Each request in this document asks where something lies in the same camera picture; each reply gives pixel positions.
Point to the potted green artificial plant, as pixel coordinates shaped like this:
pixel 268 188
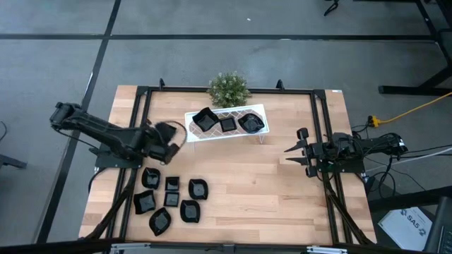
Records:
pixel 229 90

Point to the black wavy square plate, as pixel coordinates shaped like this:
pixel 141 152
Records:
pixel 144 202
pixel 205 120

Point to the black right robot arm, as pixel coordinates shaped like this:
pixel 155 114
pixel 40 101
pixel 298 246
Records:
pixel 374 144

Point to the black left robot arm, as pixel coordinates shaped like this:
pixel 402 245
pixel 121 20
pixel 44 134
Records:
pixel 99 128

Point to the small black square plate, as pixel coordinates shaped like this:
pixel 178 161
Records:
pixel 171 199
pixel 228 124
pixel 172 183

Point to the black laptop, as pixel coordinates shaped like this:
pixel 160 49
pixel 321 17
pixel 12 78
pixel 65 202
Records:
pixel 441 233

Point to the silver aluminium bar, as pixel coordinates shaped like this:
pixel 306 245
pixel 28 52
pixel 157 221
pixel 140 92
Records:
pixel 326 249
pixel 130 247

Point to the black desk frame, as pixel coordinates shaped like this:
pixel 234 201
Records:
pixel 406 90

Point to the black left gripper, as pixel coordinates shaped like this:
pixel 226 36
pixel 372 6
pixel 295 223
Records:
pixel 159 150

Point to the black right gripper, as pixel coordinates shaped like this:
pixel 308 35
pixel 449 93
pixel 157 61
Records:
pixel 318 151

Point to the white printed paper sheet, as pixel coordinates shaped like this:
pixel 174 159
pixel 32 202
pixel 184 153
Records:
pixel 402 229

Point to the black oval plate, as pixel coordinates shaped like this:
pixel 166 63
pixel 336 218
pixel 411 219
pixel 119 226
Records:
pixel 160 221
pixel 198 189
pixel 251 123
pixel 190 211
pixel 151 178

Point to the black stand foot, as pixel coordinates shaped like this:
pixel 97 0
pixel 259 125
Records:
pixel 14 163

